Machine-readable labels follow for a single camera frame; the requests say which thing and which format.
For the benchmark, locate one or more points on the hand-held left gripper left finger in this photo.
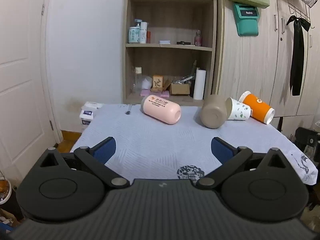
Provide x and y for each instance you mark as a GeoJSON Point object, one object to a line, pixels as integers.
{"type": "Point", "coordinates": [105, 151]}

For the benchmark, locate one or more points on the black stand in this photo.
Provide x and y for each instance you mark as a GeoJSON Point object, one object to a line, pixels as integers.
{"type": "Point", "coordinates": [306, 137]}

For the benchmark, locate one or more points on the pale blue printed tablecloth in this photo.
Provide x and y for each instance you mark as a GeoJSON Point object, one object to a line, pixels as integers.
{"type": "Point", "coordinates": [155, 140]}

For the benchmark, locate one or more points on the beige plastic cup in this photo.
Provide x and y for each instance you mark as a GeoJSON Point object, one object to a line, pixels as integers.
{"type": "Point", "coordinates": [212, 112]}

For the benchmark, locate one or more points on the white tissue pack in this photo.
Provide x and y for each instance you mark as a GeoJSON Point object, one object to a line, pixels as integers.
{"type": "Point", "coordinates": [86, 117]}
{"type": "Point", "coordinates": [93, 105]}

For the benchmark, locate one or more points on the white lotion bottle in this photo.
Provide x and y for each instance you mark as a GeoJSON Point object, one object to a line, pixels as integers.
{"type": "Point", "coordinates": [143, 33]}

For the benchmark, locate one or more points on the small dark clip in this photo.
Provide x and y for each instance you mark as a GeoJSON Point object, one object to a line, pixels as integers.
{"type": "Point", "coordinates": [128, 112]}

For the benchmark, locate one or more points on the pink plastic cup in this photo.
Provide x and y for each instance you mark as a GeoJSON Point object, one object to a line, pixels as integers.
{"type": "Point", "coordinates": [160, 108]}

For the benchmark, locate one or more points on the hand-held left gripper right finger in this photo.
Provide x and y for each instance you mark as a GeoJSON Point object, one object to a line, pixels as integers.
{"type": "Point", "coordinates": [221, 151]}

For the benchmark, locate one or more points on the white floral paper cup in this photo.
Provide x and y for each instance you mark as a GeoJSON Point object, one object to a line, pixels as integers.
{"type": "Point", "coordinates": [239, 111]}

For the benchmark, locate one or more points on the small cardboard box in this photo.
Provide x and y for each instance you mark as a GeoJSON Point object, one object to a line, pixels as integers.
{"type": "Point", "coordinates": [180, 89]}

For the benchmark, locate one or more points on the white paper towel roll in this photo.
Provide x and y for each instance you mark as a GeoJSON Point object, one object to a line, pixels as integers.
{"type": "Point", "coordinates": [199, 85]}

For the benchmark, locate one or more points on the white panel door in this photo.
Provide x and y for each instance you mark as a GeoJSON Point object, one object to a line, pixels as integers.
{"type": "Point", "coordinates": [20, 80]}

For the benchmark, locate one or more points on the clear plastic wrapper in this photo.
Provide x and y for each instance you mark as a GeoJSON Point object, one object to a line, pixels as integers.
{"type": "Point", "coordinates": [182, 80]}

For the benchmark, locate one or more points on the wooden floral box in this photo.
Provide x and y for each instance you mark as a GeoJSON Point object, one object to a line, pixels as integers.
{"type": "Point", "coordinates": [157, 83]}

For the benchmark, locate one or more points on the black compact case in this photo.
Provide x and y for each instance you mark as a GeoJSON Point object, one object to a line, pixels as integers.
{"type": "Point", "coordinates": [183, 43]}

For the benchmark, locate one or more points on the small red tube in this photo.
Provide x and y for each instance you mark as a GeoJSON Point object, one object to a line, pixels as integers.
{"type": "Point", "coordinates": [148, 37]}

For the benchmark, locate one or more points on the clear plastic bottle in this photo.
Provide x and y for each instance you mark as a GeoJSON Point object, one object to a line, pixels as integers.
{"type": "Point", "coordinates": [137, 80]}

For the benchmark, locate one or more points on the light wooden wardrobe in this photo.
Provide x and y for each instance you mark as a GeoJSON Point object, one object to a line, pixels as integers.
{"type": "Point", "coordinates": [252, 62]}

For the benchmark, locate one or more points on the black ribbon bow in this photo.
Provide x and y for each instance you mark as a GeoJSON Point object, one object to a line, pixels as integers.
{"type": "Point", "coordinates": [298, 55]}

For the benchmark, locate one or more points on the pink glass bottle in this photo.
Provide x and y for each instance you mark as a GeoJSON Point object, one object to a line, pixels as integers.
{"type": "Point", "coordinates": [198, 40]}

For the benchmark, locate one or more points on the wooden bookshelf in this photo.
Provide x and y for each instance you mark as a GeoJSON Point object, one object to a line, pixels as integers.
{"type": "Point", "coordinates": [170, 46]}

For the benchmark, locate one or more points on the teal pouch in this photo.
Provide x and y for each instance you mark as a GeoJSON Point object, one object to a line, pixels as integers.
{"type": "Point", "coordinates": [247, 23]}

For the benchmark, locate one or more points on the teal pump bottle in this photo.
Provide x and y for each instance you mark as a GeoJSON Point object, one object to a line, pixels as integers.
{"type": "Point", "coordinates": [133, 35]}

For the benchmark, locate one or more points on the orange paper cup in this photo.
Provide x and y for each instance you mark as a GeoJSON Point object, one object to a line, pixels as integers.
{"type": "Point", "coordinates": [257, 107]}

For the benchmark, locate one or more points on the pink packet stack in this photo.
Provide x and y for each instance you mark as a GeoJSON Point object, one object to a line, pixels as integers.
{"type": "Point", "coordinates": [145, 93]}

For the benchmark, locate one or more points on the flat grey tin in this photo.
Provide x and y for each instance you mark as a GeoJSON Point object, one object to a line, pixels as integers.
{"type": "Point", "coordinates": [164, 42]}

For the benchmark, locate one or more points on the white cotton bag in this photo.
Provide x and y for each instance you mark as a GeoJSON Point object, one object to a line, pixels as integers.
{"type": "Point", "coordinates": [147, 83]}

